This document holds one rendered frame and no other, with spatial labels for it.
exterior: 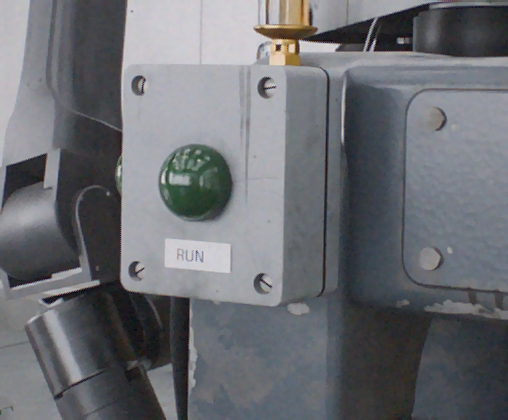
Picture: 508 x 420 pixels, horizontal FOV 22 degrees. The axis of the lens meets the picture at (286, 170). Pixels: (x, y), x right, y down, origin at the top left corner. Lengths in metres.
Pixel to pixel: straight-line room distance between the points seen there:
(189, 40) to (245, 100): 6.35
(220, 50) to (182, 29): 0.26
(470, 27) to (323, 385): 0.19
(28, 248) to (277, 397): 0.29
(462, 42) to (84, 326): 0.30
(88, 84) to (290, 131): 0.36
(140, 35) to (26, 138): 6.20
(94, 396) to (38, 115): 0.17
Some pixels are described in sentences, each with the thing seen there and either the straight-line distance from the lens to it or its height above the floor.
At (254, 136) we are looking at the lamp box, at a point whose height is 1.30.
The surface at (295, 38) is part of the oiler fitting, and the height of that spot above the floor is 1.34.
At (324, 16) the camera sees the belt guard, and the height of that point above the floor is 1.38.
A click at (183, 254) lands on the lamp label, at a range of 0.51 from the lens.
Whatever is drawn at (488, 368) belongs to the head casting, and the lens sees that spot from 0.73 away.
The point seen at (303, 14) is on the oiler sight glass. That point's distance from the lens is 0.57.
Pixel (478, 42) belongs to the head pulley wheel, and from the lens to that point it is 0.62.
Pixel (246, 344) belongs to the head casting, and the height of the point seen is 1.22.
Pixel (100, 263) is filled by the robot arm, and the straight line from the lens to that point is 0.79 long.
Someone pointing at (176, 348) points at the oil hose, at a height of 1.21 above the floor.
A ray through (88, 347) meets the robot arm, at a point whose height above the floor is 1.17.
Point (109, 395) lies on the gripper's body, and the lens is 0.79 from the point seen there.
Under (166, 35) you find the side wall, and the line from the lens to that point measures 6.92.
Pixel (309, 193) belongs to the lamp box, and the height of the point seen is 1.28.
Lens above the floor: 1.32
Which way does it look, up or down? 3 degrees down
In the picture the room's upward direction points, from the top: 1 degrees clockwise
